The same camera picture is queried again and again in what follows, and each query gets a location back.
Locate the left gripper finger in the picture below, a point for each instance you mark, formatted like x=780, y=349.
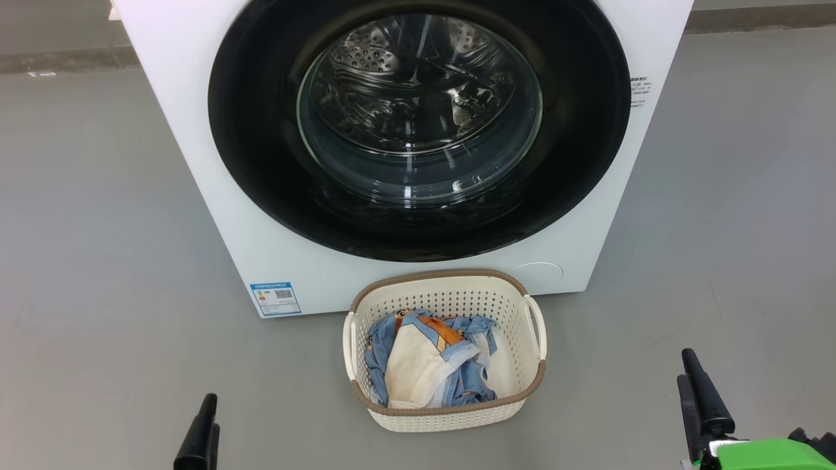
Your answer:
x=215, y=450
x=196, y=444

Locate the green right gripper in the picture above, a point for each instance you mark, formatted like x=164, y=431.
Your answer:
x=764, y=457

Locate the blue cartoon print garment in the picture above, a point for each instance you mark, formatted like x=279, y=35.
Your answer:
x=375, y=352

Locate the black round glass washer door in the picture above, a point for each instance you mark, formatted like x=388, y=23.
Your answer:
x=261, y=163

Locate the white front-load washing machine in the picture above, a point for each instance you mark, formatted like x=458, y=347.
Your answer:
x=196, y=215

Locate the blue energy label sticker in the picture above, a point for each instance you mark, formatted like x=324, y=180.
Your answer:
x=275, y=299

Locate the round white drain filter cover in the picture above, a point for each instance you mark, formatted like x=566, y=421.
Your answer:
x=537, y=277

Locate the cream perforated laundry basket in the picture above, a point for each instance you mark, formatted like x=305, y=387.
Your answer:
x=450, y=294

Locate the small printed text sticker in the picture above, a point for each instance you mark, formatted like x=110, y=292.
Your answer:
x=641, y=91

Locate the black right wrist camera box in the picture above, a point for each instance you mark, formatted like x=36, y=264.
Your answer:
x=813, y=440

